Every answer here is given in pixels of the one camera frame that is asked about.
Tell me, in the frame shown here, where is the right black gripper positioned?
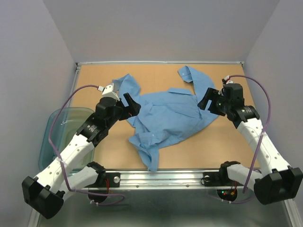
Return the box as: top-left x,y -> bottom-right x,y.
196,87 -> 231,116

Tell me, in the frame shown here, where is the light blue long sleeve shirt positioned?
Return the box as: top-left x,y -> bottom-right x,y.
113,66 -> 218,172

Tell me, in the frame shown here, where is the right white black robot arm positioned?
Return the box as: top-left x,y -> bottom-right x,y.
198,83 -> 303,205

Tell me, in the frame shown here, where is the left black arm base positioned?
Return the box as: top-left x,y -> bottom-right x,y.
88,172 -> 121,188

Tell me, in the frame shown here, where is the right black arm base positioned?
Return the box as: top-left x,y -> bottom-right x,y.
200,172 -> 224,187

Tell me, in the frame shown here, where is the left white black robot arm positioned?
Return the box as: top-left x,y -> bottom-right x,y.
22,93 -> 141,219

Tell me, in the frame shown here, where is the clear blue plastic bin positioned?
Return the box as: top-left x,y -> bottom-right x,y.
37,107 -> 96,176

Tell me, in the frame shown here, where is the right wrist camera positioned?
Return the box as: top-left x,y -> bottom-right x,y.
222,76 -> 234,88

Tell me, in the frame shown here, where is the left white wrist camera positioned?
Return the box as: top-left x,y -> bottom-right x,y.
98,83 -> 120,101

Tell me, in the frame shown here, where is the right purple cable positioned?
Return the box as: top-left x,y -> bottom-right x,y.
222,75 -> 272,205

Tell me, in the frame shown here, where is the purple cable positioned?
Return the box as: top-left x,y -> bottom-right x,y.
222,75 -> 272,205
48,84 -> 125,207

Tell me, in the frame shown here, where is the aluminium front rail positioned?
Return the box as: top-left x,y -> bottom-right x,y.
82,168 -> 261,190

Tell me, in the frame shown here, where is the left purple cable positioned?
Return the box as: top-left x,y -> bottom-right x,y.
48,84 -> 125,207

